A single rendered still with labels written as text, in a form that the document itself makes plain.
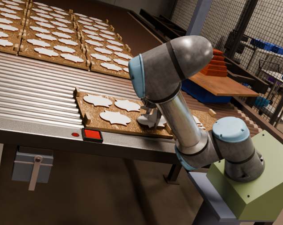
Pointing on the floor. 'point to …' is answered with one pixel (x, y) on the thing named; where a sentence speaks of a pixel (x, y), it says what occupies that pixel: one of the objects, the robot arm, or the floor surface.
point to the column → (212, 204)
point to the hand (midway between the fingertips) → (151, 121)
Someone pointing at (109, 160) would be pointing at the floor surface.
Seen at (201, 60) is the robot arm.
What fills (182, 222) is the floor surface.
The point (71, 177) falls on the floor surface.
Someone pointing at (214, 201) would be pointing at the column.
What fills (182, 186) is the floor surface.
